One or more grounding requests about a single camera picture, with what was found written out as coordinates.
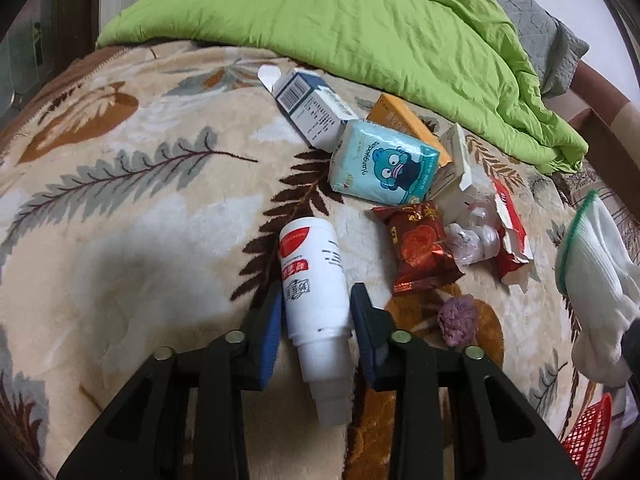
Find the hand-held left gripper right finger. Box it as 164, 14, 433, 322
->
350, 282, 583, 480

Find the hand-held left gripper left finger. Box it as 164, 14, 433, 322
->
55, 280, 286, 480

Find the white plastic bottle red label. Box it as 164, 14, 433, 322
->
278, 216, 357, 427

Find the red plastic mesh basket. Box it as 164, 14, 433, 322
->
560, 392, 616, 480

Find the purple wad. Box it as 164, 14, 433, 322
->
436, 296, 478, 348

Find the red foil snack packet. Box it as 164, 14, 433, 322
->
371, 200, 466, 296

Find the clear plastic wrapper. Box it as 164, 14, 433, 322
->
444, 195, 503, 266

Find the torn red and white carton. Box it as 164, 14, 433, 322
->
487, 177, 535, 286

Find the teal cartoon tissue pack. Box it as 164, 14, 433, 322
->
327, 120, 441, 207

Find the white cloth with green trim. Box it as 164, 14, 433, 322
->
554, 190, 640, 388

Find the leaf print blanket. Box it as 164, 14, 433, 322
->
0, 40, 640, 480

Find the striped patterned pillow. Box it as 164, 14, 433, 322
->
552, 170, 640, 208

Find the white cardboard box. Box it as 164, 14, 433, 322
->
427, 122, 473, 218

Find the orange cardboard box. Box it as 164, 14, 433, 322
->
366, 92, 453, 168

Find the blue and white carton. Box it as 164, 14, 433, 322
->
257, 64, 360, 150

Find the brown padded headboard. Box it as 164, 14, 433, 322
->
542, 57, 633, 126

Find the green quilt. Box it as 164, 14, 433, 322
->
95, 0, 590, 176

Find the grey quilted pillow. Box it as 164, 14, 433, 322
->
450, 0, 591, 101

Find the wooden door with patterned glass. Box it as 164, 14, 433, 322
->
0, 0, 106, 131

